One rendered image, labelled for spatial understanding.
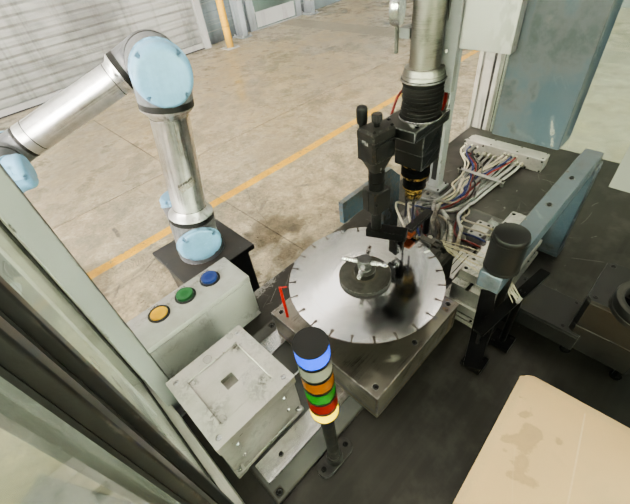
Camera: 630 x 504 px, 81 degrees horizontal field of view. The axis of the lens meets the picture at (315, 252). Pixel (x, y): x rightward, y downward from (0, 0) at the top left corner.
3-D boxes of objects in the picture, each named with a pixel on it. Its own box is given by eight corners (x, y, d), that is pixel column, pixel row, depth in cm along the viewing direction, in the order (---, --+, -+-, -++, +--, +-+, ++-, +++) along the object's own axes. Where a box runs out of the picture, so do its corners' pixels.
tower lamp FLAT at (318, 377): (315, 391, 46) (313, 379, 44) (291, 369, 49) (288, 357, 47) (339, 366, 48) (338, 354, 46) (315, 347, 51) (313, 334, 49)
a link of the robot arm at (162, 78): (213, 231, 114) (175, 27, 79) (227, 259, 104) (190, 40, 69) (173, 241, 110) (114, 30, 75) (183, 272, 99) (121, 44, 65)
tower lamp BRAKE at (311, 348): (313, 379, 44) (310, 366, 42) (288, 357, 46) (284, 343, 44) (338, 353, 46) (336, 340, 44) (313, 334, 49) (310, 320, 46)
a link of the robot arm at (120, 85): (148, 11, 84) (-30, 135, 83) (156, 18, 77) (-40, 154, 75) (181, 59, 93) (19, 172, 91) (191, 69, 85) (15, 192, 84)
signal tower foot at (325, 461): (326, 482, 69) (325, 478, 68) (313, 468, 71) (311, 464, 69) (355, 446, 73) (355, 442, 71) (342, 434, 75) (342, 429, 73)
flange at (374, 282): (342, 299, 75) (342, 291, 73) (336, 261, 83) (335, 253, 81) (396, 292, 75) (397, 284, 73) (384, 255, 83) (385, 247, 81)
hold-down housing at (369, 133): (374, 221, 73) (374, 123, 59) (358, 210, 76) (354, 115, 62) (394, 209, 74) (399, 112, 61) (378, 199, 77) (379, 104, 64)
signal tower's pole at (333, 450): (335, 467, 71) (325, 421, 56) (326, 458, 72) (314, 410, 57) (343, 457, 72) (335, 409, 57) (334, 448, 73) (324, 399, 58)
